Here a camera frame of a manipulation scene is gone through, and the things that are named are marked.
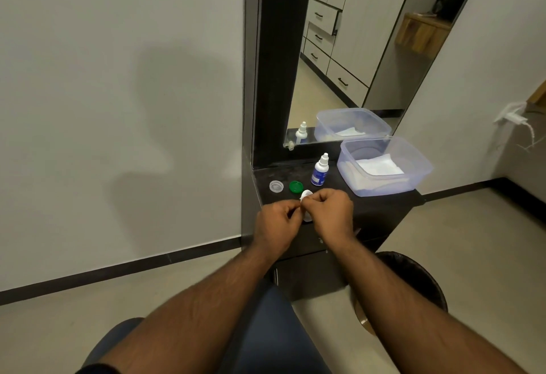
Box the person's left hand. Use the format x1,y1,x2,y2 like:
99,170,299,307
251,199,306,259

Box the person's right hand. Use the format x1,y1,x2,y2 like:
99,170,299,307
300,188,355,246

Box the white contact lens case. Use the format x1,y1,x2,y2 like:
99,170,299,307
300,190,315,223

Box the small solution dropper bottle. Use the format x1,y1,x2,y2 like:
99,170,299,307
310,152,330,187

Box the person's right forearm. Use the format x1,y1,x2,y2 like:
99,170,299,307
328,237,526,374

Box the person's left forearm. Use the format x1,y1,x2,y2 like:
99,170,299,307
98,245,278,374

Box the clear plastic container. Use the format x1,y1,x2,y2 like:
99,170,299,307
337,135,435,198

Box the black dresser cabinet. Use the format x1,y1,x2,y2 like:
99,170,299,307
241,0,427,302

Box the stack of white tissues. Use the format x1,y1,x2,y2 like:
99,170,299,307
355,154,405,177

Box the dark blue trousers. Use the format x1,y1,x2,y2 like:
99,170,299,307
81,280,333,374

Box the trash bin with black liner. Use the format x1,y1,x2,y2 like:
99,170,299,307
349,251,449,336

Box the dresser mirror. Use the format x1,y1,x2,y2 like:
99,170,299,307
284,0,489,148

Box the black shirt sleeve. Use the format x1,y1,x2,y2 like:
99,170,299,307
75,363,125,374

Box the white wall charger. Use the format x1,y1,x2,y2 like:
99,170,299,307
494,101,530,128

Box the white charger cable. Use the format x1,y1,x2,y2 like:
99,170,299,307
497,124,546,153

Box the wooden wall shelf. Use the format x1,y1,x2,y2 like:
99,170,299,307
527,80,546,114

